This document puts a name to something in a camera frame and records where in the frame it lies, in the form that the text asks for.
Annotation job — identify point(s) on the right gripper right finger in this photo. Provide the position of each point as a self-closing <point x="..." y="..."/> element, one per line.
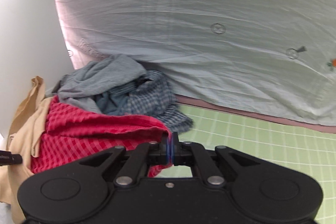
<point x="214" y="167"/>

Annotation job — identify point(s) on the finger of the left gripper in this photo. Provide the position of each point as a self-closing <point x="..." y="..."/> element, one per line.
<point x="7" y="158"/>

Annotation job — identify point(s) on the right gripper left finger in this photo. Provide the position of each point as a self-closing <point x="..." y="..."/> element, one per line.
<point x="121" y="167"/>

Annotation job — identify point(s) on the red checkered shorts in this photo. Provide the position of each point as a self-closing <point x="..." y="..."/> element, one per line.
<point x="72" y="133"/>

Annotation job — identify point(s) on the beige garment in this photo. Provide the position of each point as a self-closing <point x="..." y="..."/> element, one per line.
<point x="24" y="139"/>

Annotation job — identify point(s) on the blue checkered garment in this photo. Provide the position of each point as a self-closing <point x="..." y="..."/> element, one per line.
<point x="151" y="95"/>

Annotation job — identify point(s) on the grey t-shirt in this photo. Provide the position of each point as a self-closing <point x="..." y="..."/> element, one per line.
<point x="97" y="77"/>

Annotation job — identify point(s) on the green grid mat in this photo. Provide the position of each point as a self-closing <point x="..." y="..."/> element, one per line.
<point x="308" y="151"/>

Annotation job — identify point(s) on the pink sheet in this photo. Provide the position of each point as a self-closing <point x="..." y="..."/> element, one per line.
<point x="200" y="103"/>

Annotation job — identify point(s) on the light grey printed bedsheet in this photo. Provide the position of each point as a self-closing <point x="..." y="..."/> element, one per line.
<point x="272" y="57"/>

